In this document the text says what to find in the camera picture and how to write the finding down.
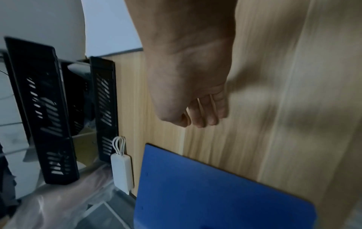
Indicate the brown cardboard piece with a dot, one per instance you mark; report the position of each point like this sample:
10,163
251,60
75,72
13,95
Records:
86,147

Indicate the blue board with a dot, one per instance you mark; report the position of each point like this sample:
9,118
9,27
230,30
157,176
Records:
215,192

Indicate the dark cloth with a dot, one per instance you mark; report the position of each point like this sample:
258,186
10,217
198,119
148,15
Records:
6,185

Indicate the person's right forearm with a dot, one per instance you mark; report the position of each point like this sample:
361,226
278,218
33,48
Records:
181,22

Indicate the black perforated file rack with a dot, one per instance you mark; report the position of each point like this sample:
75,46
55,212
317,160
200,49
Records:
51,107

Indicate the white rounded chair back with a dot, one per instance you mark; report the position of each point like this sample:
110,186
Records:
42,22

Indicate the clear plastic sheet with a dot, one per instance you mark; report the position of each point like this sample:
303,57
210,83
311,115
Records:
68,201

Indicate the person's right hand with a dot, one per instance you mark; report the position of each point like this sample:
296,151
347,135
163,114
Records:
186,80

